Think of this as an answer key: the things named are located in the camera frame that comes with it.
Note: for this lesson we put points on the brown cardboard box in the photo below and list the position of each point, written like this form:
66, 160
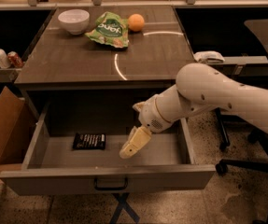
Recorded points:
17, 125

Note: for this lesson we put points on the white ceramic bowl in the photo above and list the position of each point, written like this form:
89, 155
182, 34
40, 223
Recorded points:
74, 21

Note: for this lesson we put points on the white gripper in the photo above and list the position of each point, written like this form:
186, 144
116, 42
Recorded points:
148, 114

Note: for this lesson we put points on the black drawer handle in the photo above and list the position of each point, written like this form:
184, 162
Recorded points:
110, 184

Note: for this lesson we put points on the grey cabinet with dark top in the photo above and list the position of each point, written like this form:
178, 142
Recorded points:
61, 61

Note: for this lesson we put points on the orange fruit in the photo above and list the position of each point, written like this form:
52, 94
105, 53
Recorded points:
136, 22

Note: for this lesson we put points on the black rolling stand base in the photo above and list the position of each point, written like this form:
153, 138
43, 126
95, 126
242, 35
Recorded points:
221, 121

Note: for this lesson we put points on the black rxbar chocolate bar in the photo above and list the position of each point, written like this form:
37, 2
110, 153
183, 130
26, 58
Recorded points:
89, 141

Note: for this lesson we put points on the white folded cloth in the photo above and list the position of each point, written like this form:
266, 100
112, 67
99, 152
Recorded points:
208, 57

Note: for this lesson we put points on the red soda can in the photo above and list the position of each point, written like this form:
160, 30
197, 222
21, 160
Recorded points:
15, 59

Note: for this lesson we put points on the white pump bottle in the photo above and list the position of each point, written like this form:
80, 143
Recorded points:
4, 61

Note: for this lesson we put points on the grey open drawer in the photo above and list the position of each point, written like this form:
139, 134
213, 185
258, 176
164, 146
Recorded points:
52, 167

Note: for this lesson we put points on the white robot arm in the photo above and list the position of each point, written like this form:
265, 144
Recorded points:
199, 88

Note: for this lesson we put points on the green snack bag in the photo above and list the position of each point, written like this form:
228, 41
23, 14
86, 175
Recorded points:
110, 29

